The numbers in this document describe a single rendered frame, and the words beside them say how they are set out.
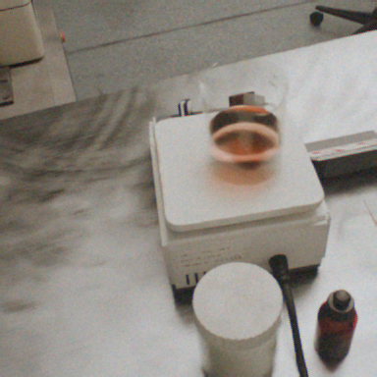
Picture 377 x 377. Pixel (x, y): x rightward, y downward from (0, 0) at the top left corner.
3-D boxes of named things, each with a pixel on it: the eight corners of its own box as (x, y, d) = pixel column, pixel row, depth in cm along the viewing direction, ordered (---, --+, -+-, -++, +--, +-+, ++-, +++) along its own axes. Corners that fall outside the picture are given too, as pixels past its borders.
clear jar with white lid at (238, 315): (295, 348, 42) (301, 291, 36) (246, 409, 38) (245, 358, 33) (233, 305, 44) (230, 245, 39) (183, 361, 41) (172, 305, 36)
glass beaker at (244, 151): (191, 155, 45) (184, 70, 40) (261, 131, 47) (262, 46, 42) (230, 215, 41) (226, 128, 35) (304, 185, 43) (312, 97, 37)
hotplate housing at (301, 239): (151, 137, 60) (141, 77, 54) (271, 121, 61) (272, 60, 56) (174, 323, 43) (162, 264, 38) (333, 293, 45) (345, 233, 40)
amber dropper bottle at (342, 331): (353, 360, 41) (367, 312, 36) (313, 360, 41) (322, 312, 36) (349, 324, 43) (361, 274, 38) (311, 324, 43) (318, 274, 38)
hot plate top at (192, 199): (153, 128, 49) (152, 120, 48) (287, 109, 50) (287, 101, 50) (167, 235, 40) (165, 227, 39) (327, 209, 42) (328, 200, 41)
